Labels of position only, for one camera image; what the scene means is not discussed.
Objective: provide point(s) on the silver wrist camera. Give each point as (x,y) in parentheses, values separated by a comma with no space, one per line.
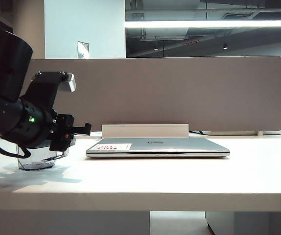
(70,83)

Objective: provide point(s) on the grey-brown desk divider panel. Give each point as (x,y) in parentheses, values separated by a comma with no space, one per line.
(167,93)

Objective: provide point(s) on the white red Nice Try sticker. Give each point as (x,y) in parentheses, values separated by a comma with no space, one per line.
(113,147)

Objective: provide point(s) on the clear plastic water cup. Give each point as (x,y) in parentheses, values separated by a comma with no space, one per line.
(32,162)

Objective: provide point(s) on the silver divider base rail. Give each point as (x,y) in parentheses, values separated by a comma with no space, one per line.
(241,132)

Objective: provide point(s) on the silver Dell laptop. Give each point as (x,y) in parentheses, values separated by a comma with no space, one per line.
(170,147)

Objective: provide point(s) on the grey divider foot bracket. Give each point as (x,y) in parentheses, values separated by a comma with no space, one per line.
(260,133)

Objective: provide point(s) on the wall notice poster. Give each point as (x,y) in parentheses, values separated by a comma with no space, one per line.
(83,50)

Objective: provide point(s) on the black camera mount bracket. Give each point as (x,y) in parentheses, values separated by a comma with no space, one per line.
(45,85)

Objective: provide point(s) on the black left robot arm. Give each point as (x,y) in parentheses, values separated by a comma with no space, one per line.
(1,73)

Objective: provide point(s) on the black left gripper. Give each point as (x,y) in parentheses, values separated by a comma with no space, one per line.
(37,132)

